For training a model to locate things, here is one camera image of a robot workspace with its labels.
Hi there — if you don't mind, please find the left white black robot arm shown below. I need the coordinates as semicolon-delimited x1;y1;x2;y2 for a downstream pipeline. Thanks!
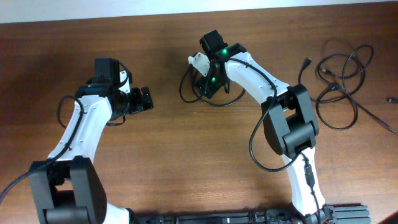
29;58;154;223

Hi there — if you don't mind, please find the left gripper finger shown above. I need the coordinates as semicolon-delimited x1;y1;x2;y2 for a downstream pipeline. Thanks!
141;86;154;110
130;87;144;114

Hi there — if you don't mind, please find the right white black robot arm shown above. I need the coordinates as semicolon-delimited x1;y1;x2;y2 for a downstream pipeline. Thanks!
189;30;325;223

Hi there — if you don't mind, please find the thin black USB cable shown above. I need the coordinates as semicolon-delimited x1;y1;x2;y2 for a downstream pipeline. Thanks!
190;67;247;108

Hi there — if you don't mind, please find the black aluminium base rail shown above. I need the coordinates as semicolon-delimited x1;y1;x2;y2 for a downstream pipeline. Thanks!
132;205;371;224

